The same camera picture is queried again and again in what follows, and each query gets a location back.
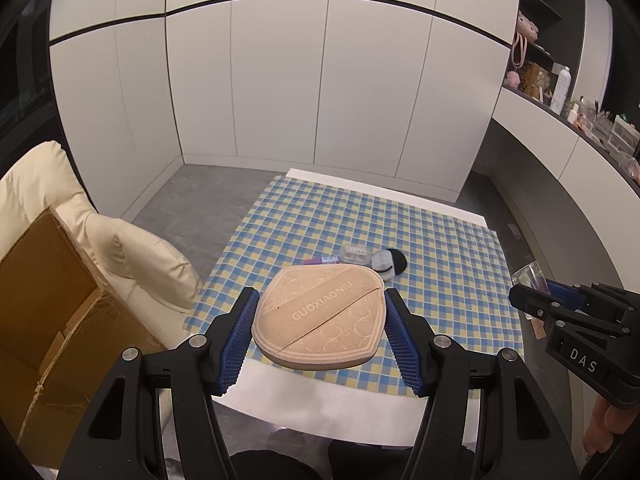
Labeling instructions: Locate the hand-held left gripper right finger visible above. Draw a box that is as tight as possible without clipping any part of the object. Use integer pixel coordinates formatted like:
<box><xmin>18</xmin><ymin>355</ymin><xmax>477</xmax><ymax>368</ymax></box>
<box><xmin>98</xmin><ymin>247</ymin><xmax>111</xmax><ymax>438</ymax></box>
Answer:
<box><xmin>384</xmin><ymin>287</ymin><xmax>581</xmax><ymax>480</ymax></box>

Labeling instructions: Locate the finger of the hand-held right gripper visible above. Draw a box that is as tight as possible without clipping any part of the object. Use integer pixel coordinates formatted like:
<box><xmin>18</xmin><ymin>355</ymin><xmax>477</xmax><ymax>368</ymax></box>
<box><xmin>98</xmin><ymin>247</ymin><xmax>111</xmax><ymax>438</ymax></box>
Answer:
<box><xmin>509</xmin><ymin>284</ymin><xmax>584</xmax><ymax>321</ymax></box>
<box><xmin>546</xmin><ymin>281</ymin><xmax>640</xmax><ymax>334</ymax></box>

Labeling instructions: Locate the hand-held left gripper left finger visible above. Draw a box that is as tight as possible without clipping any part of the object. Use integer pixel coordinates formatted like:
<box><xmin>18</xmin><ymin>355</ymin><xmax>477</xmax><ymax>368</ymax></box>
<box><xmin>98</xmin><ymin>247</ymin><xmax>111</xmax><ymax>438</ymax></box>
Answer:
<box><xmin>56</xmin><ymin>286</ymin><xmax>261</xmax><ymax>480</ymax></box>

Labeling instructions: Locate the glass bottle with pink cap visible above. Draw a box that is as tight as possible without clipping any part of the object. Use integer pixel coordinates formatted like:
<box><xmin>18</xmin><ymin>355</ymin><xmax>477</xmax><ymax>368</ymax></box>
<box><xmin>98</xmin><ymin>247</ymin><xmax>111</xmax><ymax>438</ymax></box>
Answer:
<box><xmin>511</xmin><ymin>260</ymin><xmax>548</xmax><ymax>341</ymax></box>

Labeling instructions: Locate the beige powder puff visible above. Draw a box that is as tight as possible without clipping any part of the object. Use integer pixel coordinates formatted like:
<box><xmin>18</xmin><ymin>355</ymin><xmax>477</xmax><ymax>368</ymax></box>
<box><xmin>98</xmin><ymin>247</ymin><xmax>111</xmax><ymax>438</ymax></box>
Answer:
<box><xmin>251</xmin><ymin>263</ymin><xmax>387</xmax><ymax>372</ymax></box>

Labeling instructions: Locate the small clear labelled case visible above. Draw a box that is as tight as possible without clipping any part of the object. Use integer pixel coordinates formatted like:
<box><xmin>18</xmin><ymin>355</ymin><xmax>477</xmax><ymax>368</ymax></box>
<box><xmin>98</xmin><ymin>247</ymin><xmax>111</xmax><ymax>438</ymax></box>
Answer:
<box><xmin>340</xmin><ymin>243</ymin><xmax>373</xmax><ymax>266</ymax></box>

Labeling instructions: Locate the brown cardboard box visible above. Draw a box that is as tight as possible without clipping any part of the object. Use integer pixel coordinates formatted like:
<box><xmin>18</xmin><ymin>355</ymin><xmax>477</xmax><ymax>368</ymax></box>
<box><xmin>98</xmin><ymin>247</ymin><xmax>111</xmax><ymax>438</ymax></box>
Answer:
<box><xmin>0</xmin><ymin>207</ymin><xmax>168</xmax><ymax>461</ymax></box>

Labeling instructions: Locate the person's right hand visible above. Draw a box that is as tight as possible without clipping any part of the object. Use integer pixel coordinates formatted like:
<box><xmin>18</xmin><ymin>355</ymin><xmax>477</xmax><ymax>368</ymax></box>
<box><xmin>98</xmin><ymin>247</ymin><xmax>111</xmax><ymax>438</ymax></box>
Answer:
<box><xmin>585</xmin><ymin>392</ymin><xmax>623</xmax><ymax>456</ymax></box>

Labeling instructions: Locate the white table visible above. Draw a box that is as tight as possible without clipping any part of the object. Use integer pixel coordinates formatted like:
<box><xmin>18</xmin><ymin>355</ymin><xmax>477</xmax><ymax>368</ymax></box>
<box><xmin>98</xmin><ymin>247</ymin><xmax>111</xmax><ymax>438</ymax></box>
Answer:
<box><xmin>210</xmin><ymin>167</ymin><xmax>526</xmax><ymax>448</ymax></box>

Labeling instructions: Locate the cream padded armchair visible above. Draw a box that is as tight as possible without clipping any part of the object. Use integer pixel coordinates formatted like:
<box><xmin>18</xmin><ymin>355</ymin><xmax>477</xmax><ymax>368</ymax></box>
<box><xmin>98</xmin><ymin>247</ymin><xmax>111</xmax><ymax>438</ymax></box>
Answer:
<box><xmin>0</xmin><ymin>140</ymin><xmax>203</xmax><ymax>351</ymax></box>

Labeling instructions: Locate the white curved counter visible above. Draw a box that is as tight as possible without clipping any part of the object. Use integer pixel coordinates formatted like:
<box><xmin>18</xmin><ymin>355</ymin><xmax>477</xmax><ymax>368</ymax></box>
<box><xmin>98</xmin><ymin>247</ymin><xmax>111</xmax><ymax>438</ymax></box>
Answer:
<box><xmin>487</xmin><ymin>85</ymin><xmax>640</xmax><ymax>291</ymax></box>

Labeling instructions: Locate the blue yellow checkered tablecloth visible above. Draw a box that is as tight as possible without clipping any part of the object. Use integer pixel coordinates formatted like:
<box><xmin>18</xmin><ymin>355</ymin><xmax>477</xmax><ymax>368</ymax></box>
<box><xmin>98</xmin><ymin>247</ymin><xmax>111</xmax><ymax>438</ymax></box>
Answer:
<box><xmin>182</xmin><ymin>175</ymin><xmax>526</xmax><ymax>401</ymax></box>

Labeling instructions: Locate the brown patterned box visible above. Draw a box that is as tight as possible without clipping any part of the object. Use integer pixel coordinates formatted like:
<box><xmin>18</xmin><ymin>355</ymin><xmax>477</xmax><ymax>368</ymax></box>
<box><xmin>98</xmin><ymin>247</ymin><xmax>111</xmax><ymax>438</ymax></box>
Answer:
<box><xmin>520</xmin><ymin>61</ymin><xmax>551</xmax><ymax>98</ymax></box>

